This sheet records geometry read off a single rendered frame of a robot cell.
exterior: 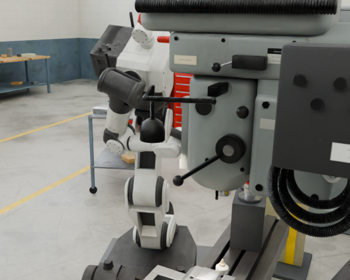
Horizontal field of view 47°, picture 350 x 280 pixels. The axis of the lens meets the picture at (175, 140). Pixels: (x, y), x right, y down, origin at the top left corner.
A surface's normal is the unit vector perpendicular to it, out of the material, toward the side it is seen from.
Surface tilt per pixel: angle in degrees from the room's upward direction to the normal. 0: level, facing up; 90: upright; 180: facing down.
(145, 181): 60
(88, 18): 90
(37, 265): 0
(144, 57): 35
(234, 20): 90
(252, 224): 90
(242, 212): 90
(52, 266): 0
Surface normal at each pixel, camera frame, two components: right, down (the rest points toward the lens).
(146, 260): 0.02, -0.96
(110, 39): -0.07, -0.63
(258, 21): -0.43, 0.25
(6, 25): 0.90, 0.14
